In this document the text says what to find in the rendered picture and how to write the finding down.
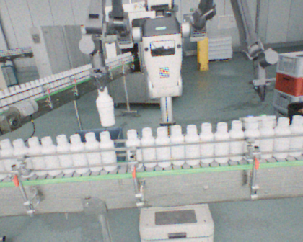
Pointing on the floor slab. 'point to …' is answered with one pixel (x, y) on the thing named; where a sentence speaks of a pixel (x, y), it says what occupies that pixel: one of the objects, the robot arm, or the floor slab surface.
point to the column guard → (203, 55)
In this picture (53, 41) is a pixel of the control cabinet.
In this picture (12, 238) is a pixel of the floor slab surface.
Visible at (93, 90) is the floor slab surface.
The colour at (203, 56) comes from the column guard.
